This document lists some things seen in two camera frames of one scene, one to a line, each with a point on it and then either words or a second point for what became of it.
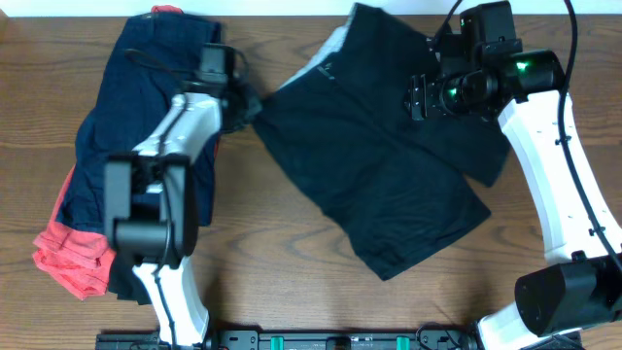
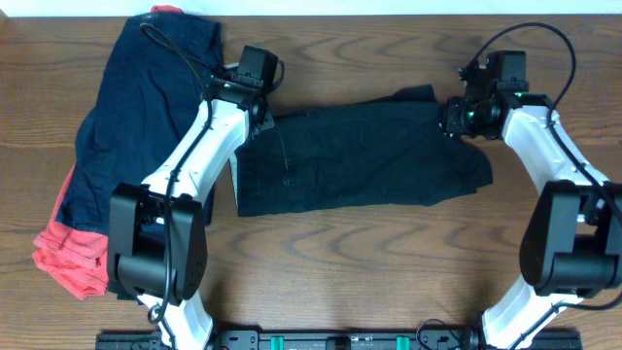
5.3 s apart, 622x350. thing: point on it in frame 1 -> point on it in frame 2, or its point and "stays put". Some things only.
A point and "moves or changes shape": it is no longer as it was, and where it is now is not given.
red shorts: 80,257 stays put
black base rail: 427,339 stays put
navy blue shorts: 152,57 stays put
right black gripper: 425,96 -> 453,125
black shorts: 398,189 moves or changes shape
